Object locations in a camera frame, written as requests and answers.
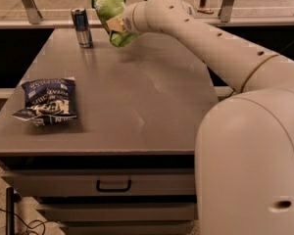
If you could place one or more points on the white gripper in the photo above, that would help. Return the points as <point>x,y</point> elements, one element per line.
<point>127,23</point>

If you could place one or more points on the green rice chip bag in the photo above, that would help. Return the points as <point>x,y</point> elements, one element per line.
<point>107,9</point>

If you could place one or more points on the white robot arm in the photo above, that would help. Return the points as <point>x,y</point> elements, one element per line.
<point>244,152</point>

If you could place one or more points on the redbull can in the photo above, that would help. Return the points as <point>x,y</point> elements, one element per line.
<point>81,25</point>

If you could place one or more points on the blue potato chip bag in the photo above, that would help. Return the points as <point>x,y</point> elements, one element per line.
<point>48,101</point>

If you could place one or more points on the metal window railing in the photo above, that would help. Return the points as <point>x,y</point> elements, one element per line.
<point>55,20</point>

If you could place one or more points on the person legs behind glass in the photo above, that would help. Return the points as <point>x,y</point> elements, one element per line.
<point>203,8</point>

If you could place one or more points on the grey drawer cabinet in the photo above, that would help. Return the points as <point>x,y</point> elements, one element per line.
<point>138,111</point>

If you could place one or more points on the black stand leg left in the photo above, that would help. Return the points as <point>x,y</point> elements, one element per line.
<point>11,198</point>

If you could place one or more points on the black drawer handle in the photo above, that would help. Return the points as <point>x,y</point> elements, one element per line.
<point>113,186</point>

